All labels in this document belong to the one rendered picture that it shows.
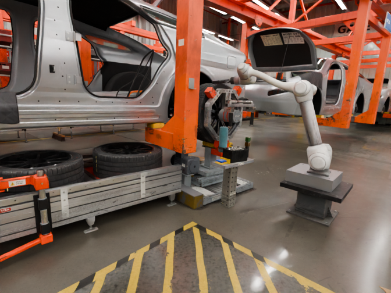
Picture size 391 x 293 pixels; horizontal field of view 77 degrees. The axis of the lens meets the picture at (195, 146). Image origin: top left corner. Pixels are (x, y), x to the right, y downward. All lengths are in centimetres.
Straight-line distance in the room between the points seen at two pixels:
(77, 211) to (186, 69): 138
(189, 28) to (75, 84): 103
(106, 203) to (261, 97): 384
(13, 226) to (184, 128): 137
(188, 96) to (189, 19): 61
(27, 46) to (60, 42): 173
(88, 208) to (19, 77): 238
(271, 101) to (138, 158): 341
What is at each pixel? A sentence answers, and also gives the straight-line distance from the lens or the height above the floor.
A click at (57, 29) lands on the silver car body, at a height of 148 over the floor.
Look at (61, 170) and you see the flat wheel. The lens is 199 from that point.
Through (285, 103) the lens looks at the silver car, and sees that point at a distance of 502.
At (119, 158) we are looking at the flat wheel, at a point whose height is 48.
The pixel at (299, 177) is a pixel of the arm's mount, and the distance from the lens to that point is 240.
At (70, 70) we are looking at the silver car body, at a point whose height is 119.
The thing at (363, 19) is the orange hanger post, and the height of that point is 256.
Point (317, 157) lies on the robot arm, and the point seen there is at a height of 60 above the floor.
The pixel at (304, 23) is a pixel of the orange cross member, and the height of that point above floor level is 268.
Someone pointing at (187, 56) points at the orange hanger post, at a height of 135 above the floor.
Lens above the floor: 105
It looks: 12 degrees down
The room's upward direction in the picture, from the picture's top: 3 degrees clockwise
